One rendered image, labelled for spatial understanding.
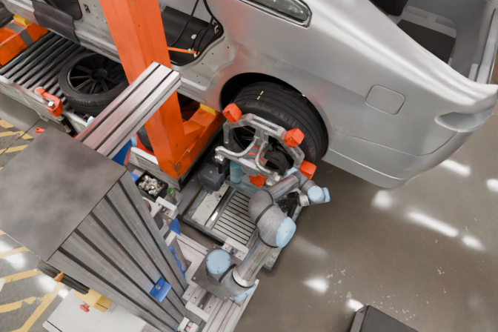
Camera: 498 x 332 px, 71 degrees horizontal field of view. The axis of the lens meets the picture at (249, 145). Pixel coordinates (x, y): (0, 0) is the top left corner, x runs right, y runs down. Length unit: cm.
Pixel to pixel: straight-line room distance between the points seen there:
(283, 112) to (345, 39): 56
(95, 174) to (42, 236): 16
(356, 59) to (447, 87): 41
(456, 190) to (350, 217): 102
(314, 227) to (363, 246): 41
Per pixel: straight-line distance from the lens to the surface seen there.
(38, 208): 90
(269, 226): 147
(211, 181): 267
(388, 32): 176
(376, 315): 260
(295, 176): 179
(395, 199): 333
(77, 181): 89
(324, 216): 306
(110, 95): 314
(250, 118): 206
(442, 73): 178
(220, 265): 176
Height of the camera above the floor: 276
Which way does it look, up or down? 57 degrees down
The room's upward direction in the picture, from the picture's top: 4 degrees clockwise
